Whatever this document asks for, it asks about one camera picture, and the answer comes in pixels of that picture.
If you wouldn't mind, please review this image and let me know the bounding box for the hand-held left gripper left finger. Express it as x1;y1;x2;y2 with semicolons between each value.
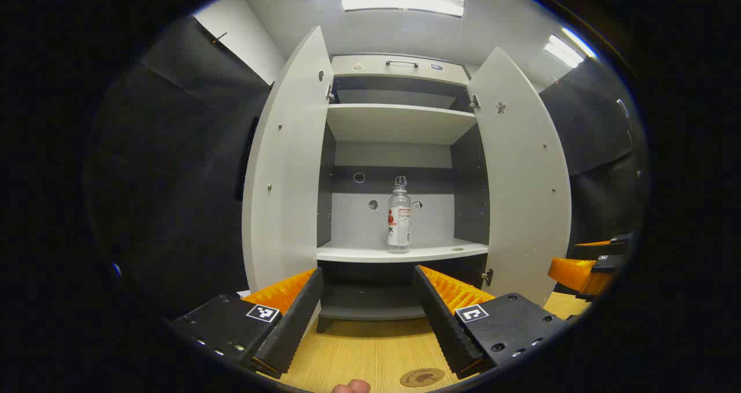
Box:
170;267;325;380

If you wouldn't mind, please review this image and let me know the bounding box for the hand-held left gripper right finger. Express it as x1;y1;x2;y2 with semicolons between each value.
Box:
412;265;573;380

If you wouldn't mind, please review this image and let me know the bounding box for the round wooden coaster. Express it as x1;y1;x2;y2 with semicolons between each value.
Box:
399;368;446;388

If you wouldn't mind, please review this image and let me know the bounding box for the white cabinet door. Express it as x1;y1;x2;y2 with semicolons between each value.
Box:
242;25;335;293
468;47;573;307

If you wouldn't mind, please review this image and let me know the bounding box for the clear plastic bottle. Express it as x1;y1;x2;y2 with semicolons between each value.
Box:
387;176;413;254

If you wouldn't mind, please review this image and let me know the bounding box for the white and grey cabinet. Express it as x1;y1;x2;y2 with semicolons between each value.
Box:
316;53;493;333

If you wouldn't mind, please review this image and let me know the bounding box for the white cabinet shelf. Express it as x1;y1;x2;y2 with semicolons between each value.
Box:
317;240;490;263
327;104;478;146

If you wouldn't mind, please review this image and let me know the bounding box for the black backdrop cloth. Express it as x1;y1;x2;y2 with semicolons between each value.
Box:
87;14;274;319
538;57;647;249

